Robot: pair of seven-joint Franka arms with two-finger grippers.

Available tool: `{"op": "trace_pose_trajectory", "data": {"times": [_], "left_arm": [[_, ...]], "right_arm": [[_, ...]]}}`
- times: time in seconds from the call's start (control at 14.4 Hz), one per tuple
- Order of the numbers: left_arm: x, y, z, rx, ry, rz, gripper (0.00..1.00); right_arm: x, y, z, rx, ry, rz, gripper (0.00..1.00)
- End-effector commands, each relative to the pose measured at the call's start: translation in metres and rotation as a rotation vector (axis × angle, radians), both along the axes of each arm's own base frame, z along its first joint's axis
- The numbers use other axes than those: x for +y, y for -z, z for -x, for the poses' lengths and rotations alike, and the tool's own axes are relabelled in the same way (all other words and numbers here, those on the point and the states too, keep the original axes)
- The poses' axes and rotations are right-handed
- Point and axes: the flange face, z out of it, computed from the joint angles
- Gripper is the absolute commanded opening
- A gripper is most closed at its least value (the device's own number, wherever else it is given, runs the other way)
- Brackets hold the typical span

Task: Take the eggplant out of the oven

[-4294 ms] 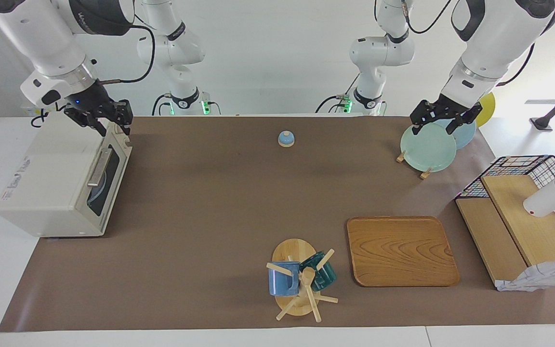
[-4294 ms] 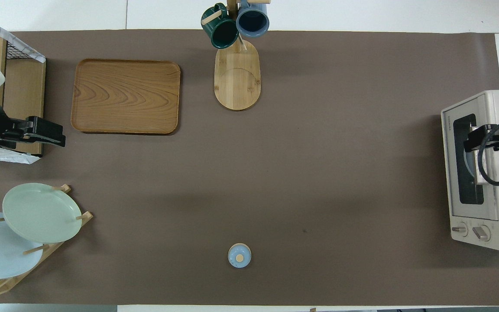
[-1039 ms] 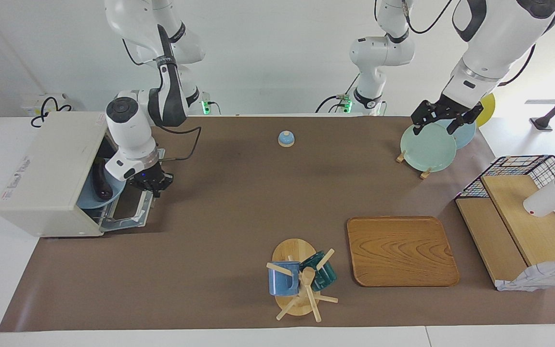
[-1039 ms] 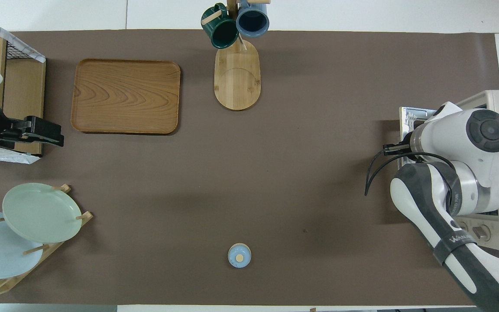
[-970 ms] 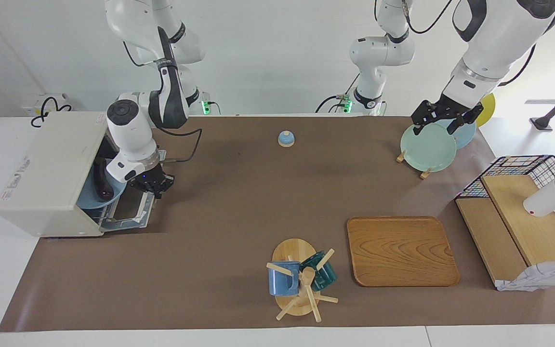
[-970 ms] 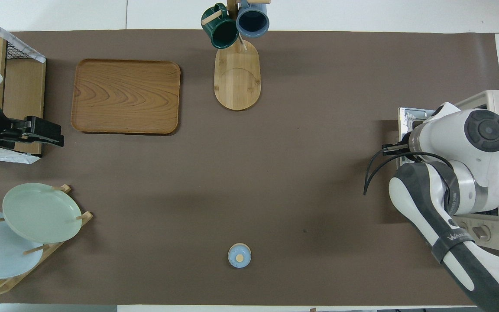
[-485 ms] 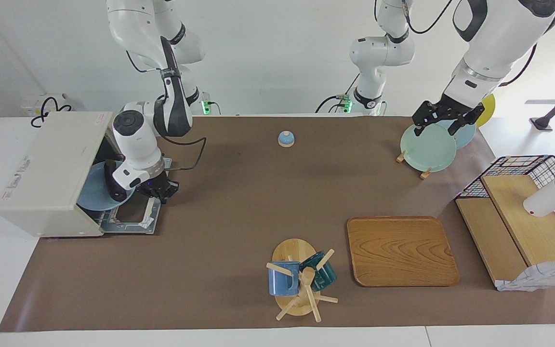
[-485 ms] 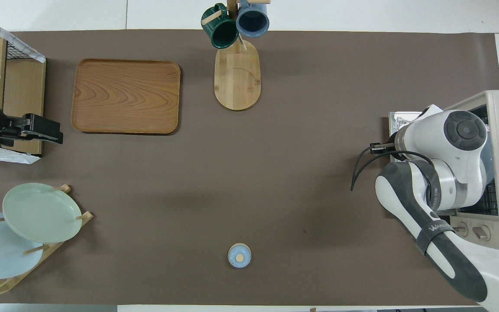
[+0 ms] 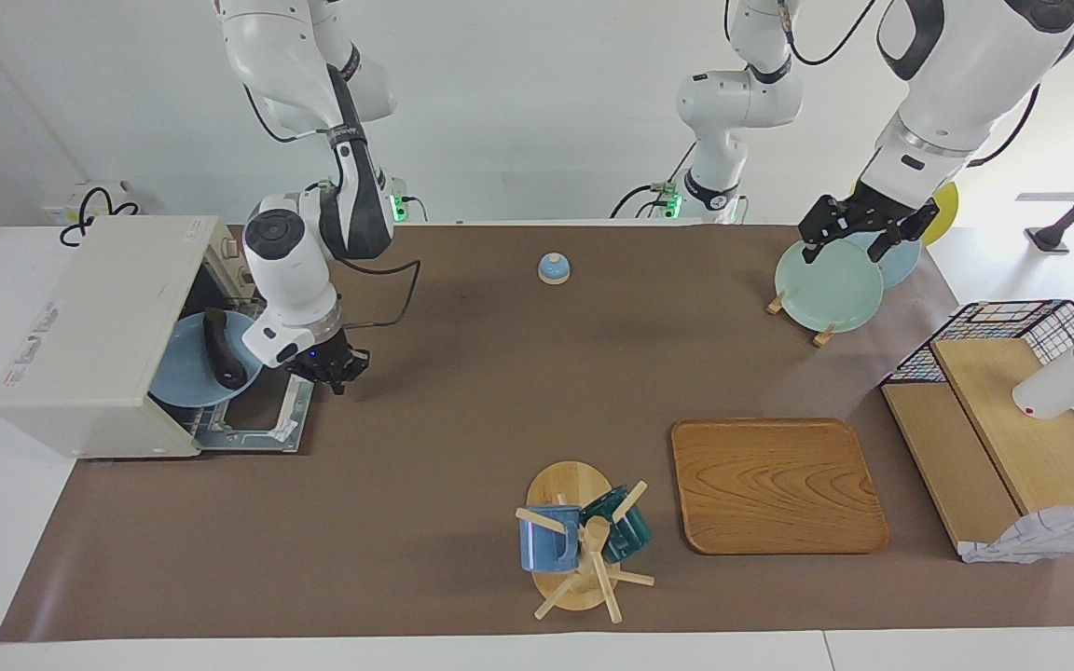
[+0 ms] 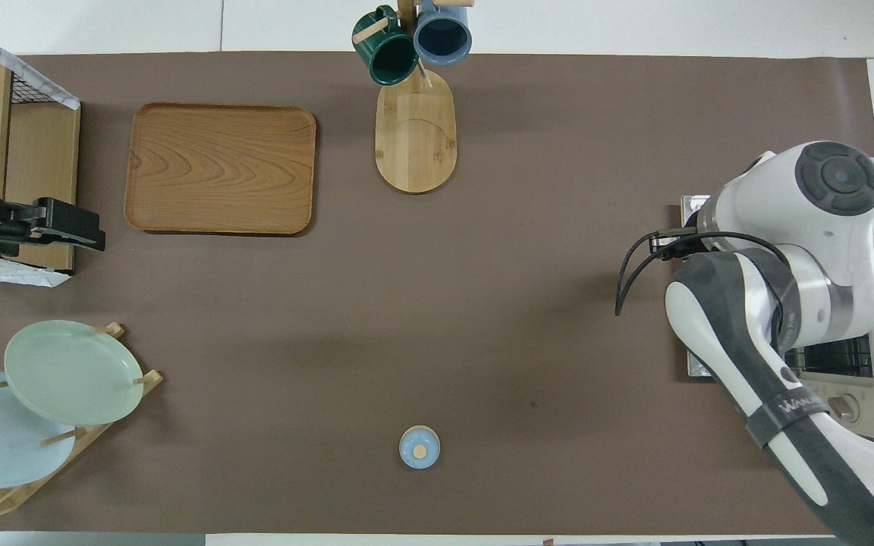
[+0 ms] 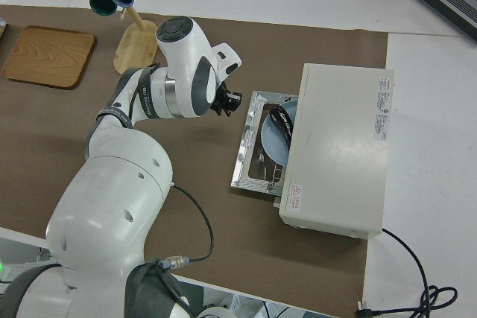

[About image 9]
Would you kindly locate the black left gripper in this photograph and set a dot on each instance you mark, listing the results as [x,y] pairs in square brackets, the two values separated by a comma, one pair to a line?
[863,216]

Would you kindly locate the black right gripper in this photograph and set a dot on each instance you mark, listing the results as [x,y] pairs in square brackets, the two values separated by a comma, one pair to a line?
[327,359]

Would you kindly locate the dark purple eggplant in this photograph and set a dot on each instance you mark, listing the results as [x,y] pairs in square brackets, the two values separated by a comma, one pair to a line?
[220,349]

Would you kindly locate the light blue round plate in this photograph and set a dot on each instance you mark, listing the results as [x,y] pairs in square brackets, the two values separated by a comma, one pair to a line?
[178,373]

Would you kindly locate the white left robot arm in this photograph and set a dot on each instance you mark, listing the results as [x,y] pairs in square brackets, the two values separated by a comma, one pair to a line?
[966,65]

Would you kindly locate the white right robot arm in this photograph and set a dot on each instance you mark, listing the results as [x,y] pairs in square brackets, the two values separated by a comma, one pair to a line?
[295,270]

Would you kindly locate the cream toaster oven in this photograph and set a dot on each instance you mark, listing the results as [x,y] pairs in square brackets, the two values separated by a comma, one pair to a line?
[89,335]

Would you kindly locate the mint green plate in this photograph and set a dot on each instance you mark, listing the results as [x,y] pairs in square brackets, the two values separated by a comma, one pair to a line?
[826,289]

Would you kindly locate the pale blue racked plate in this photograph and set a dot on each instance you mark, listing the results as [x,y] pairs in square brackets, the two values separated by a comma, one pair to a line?
[905,266]

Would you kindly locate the wooden plate rack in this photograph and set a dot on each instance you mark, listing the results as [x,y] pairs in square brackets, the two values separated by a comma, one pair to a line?
[822,337]

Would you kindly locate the yellow plate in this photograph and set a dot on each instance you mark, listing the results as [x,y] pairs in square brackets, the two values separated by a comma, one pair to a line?
[945,210]

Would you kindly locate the brown table mat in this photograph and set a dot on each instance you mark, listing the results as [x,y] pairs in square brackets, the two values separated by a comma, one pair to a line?
[462,419]

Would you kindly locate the wooden mug tree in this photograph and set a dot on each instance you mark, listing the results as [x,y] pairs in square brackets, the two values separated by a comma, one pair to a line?
[567,485]

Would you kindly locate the wooden serving tray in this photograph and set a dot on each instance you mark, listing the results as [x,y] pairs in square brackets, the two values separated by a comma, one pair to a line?
[775,485]

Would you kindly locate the white cup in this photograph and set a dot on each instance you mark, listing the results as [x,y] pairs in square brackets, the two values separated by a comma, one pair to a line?
[1064,382]

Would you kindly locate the blue mug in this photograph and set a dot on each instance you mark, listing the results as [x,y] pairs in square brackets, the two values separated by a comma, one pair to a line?
[542,545]

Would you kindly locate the wooden stepped shelf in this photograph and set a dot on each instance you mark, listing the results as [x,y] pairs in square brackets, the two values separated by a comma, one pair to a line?
[1040,447]

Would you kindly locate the dark green mug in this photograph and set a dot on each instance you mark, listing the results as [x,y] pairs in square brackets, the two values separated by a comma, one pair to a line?
[630,536]

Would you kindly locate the white patterned cloth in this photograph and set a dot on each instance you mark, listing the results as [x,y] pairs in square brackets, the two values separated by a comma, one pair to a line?
[1050,536]

